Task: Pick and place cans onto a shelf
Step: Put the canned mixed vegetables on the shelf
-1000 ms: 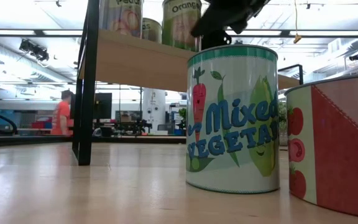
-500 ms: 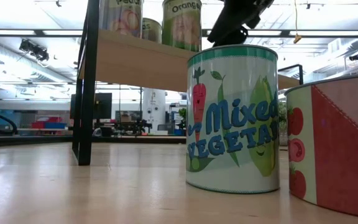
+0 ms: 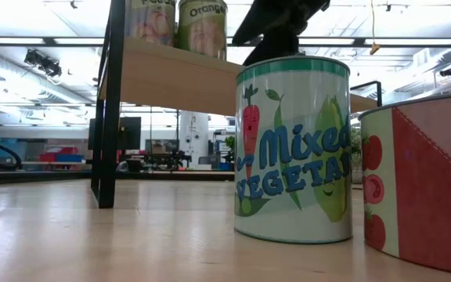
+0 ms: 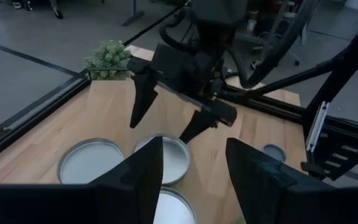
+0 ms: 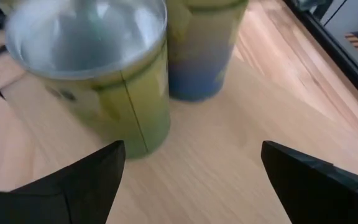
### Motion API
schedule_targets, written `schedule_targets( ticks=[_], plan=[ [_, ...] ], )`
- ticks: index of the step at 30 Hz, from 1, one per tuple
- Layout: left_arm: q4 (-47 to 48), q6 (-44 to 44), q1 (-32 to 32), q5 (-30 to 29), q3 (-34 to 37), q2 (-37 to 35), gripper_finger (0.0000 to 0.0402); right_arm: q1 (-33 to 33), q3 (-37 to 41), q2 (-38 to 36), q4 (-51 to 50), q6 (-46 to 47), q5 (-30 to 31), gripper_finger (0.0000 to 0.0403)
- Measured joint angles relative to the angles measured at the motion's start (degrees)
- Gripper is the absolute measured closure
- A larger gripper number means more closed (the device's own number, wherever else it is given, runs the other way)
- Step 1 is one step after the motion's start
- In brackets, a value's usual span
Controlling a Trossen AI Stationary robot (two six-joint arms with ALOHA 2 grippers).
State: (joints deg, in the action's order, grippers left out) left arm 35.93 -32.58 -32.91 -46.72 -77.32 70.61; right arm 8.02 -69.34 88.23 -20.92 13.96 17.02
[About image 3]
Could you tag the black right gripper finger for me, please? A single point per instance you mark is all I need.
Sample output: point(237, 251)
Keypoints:
point(268, 19)
point(276, 47)

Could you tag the oranges label tin can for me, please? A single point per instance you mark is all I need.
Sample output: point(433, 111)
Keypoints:
point(202, 31)

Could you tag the mixed vegetables label tin can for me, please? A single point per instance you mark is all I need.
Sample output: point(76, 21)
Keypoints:
point(293, 156)

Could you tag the peaches label tin can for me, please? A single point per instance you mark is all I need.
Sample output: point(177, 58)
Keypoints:
point(151, 23)

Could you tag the tomato label tin can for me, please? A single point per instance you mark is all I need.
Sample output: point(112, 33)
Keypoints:
point(425, 188)

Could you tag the green background plant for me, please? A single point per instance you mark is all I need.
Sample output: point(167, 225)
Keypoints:
point(230, 147)

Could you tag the white cylindrical tank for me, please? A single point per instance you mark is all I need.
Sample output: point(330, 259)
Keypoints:
point(194, 133)

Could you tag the small blue box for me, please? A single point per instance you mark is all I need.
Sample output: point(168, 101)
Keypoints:
point(225, 167)

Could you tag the small green potted plant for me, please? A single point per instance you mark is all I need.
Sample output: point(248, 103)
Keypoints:
point(356, 152)

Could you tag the black background workbench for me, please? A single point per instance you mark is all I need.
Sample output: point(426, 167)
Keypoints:
point(163, 160)

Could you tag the black background monitor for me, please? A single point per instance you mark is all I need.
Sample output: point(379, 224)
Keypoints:
point(131, 133)

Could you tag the black ceiling spotlights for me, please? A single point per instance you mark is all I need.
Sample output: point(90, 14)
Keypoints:
point(41, 60)

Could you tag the blue storage crate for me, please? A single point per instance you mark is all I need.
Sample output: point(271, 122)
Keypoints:
point(71, 158)

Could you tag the red storage box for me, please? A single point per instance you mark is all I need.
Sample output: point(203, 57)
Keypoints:
point(65, 150)

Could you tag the wooden shelf with black frame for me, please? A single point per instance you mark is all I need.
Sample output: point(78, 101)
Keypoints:
point(170, 78)

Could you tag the black ceiling camera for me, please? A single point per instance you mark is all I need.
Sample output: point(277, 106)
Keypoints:
point(448, 71)

